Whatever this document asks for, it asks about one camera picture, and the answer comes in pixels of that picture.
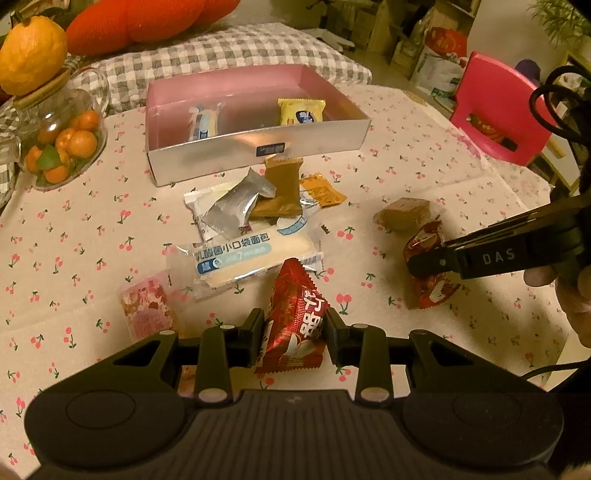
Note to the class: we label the orange snack packet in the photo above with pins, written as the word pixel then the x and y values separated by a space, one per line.
pixel 323 191

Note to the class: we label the grey checked cushion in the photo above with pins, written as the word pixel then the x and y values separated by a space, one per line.
pixel 240 53

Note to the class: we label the pink floral snack packet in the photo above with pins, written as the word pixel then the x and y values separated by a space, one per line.
pixel 145 304

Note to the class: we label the person's right hand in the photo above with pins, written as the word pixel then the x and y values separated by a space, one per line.
pixel 577 309

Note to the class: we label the brown snack packet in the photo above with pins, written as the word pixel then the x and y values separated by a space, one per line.
pixel 281 189

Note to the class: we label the brown cake in clear wrapper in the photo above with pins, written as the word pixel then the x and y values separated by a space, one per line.
pixel 406 213

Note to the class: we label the red plush cushion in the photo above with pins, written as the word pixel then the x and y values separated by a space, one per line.
pixel 138 23

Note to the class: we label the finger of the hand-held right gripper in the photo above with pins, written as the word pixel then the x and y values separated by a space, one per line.
pixel 431 263

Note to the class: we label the cherry print tablecloth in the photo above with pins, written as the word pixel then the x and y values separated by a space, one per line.
pixel 92 240

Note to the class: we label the pink cardboard box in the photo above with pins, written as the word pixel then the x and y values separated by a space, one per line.
pixel 258 152

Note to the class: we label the silver foil packet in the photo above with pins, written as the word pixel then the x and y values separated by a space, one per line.
pixel 235 203

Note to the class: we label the large orange citrus fruit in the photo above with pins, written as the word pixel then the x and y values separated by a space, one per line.
pixel 32 53

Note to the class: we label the white and red bag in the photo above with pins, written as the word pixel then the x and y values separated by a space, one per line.
pixel 438 60

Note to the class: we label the clear bread packet blue label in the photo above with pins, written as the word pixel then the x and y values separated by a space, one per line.
pixel 244 261

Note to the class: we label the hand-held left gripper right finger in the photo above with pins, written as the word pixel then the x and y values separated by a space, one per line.
pixel 331 334

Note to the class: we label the pink plastic chair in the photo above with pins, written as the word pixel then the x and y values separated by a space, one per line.
pixel 498 106

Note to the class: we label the red snack packet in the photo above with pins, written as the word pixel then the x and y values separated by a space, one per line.
pixel 427 290
pixel 293 318

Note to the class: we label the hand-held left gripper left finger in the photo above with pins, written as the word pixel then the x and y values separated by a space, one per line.
pixel 257 334

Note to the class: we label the white and blue snack packet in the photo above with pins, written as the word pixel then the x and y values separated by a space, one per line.
pixel 203 122

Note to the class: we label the yellow snack packet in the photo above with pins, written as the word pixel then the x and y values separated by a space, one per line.
pixel 300 112

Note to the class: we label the green plant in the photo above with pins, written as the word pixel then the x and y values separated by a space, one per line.
pixel 561 18

